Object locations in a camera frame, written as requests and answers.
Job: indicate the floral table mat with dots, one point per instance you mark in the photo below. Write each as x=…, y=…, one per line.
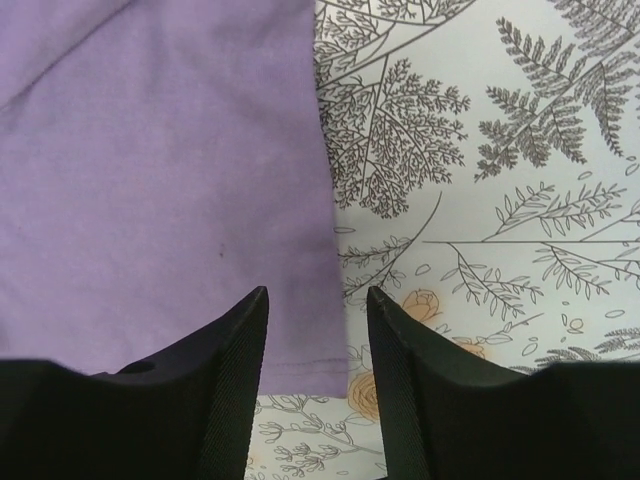
x=485, y=163

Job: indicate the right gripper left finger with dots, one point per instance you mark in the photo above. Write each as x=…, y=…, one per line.
x=185, y=412

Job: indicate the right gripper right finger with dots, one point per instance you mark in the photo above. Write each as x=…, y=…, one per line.
x=446, y=413

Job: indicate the purple t shirt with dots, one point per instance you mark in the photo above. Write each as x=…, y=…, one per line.
x=159, y=160

